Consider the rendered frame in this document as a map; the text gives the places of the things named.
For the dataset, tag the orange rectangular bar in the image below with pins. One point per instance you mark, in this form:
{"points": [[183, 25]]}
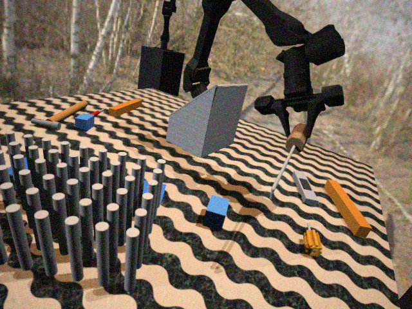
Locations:
{"points": [[125, 107], [354, 219]]}

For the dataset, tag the blue cube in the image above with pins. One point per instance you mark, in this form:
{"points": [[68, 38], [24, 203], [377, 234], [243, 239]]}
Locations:
{"points": [[216, 212], [84, 122]]}

